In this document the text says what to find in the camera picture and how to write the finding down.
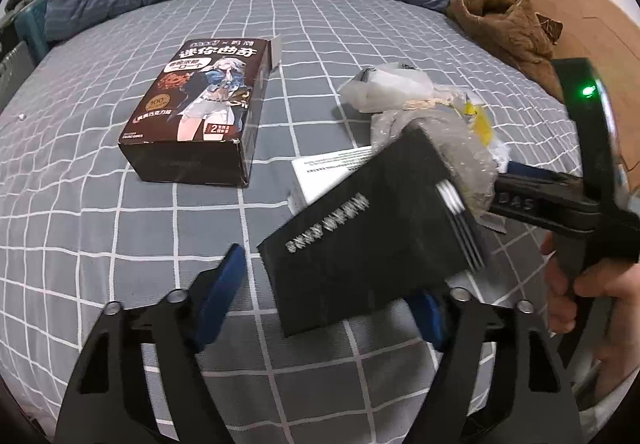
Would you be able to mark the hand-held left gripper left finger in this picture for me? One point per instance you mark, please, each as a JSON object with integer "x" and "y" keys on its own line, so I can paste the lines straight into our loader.
{"x": 220, "y": 294}

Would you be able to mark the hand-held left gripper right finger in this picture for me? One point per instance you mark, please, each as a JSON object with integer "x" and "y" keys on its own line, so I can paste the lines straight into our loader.
{"x": 432, "y": 319}

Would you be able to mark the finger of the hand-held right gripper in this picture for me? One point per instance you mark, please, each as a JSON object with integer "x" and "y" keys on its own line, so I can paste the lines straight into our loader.
{"x": 520, "y": 168}
{"x": 550, "y": 204}

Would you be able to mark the black cardboard box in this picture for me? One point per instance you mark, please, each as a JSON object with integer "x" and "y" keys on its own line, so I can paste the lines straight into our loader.
{"x": 360, "y": 234}

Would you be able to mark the white cardboard box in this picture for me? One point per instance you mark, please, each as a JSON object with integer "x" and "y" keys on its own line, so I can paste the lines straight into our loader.
{"x": 320, "y": 179}

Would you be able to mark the person's right hand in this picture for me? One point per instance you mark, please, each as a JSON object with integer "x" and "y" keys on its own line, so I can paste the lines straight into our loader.
{"x": 610, "y": 286}

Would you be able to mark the clear bubble wrap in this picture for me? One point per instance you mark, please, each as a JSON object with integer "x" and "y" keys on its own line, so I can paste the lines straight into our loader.
{"x": 465, "y": 154}

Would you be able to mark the yellow snack wrapper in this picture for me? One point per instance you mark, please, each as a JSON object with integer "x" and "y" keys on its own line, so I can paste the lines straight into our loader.
{"x": 482, "y": 124}

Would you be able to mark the brown quilted jacket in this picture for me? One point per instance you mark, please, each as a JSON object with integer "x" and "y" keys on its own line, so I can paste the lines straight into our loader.
{"x": 500, "y": 24}

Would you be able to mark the dark printed cookie box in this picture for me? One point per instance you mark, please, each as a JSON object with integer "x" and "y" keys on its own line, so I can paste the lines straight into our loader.
{"x": 200, "y": 114}

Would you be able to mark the grey suitcase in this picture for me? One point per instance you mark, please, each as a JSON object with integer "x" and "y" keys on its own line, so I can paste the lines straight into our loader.
{"x": 12, "y": 69}

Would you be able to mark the blue plastic stool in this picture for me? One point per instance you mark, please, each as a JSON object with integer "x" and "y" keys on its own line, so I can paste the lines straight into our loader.
{"x": 30, "y": 29}

